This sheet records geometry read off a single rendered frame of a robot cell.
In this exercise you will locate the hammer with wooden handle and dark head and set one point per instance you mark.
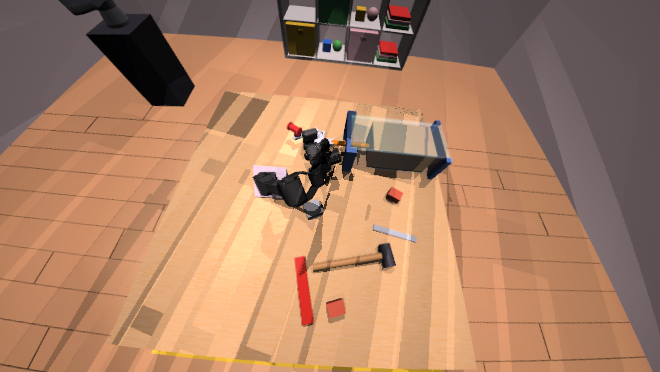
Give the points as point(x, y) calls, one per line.
point(385, 255)

